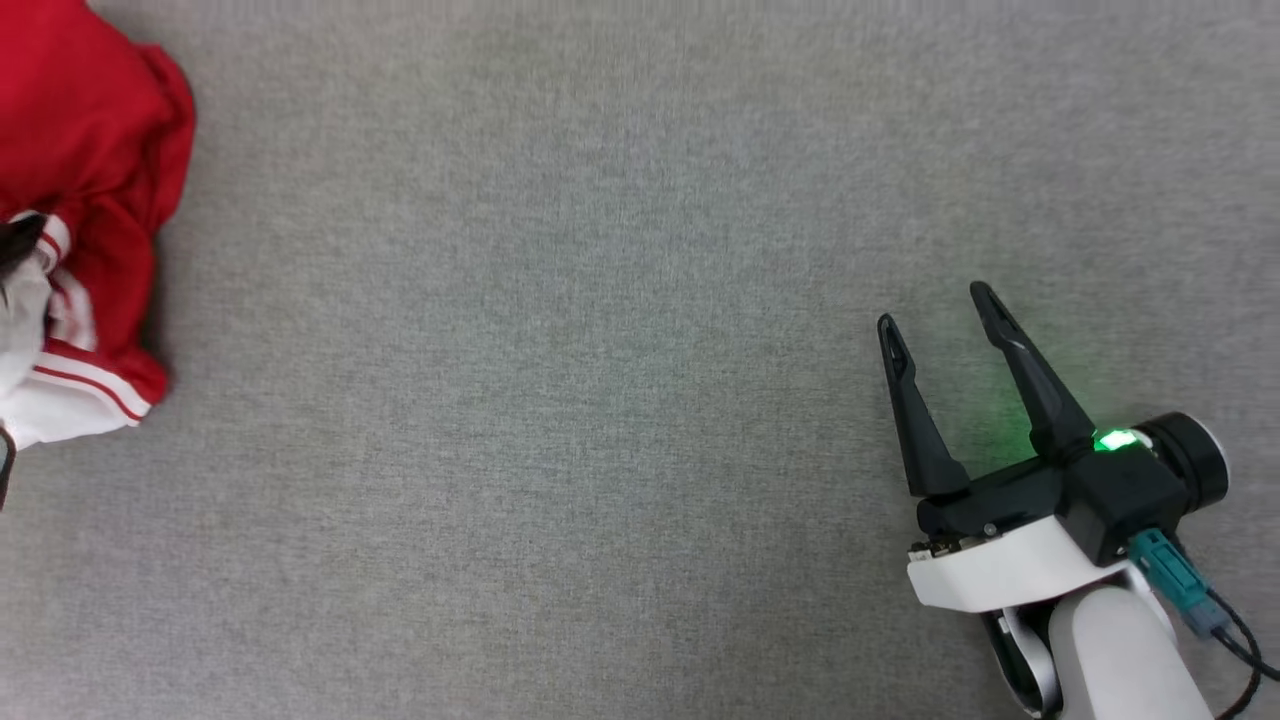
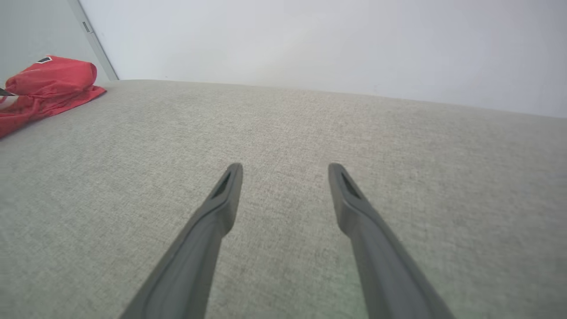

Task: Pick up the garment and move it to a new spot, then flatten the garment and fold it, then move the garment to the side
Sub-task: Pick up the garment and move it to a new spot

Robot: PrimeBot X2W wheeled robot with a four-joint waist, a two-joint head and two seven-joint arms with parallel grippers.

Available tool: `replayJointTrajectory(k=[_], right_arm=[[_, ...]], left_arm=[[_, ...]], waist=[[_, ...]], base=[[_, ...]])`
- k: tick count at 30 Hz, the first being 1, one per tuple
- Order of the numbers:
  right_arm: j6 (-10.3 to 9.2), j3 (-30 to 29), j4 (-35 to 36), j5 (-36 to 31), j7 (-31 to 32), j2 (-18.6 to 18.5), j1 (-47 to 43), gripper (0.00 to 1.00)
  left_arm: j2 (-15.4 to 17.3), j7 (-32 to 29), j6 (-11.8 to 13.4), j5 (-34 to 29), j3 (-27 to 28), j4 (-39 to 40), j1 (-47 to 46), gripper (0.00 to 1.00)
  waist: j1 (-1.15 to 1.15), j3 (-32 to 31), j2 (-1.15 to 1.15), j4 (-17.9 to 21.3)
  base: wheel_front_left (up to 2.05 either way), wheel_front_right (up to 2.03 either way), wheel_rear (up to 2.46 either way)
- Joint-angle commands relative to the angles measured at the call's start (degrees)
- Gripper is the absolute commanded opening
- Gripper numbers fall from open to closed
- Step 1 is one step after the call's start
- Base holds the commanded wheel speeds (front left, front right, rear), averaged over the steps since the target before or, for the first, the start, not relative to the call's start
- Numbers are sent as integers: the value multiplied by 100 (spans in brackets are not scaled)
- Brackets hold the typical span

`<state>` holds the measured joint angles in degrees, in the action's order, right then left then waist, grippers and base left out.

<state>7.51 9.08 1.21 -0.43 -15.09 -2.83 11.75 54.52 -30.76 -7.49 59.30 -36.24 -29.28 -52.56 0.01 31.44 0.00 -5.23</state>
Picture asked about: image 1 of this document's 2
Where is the red and white jersey garment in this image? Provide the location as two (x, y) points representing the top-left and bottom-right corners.
(0, 0), (197, 451)

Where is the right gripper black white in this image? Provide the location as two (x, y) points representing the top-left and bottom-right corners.
(877, 280), (1229, 613)

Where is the teal camera cable connector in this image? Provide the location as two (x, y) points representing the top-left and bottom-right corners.
(1128, 527), (1233, 638)

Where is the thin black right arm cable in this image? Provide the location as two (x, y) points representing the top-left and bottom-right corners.
(1200, 588), (1280, 720)

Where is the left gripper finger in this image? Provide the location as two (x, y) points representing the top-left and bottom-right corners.
(0, 212), (48, 299)

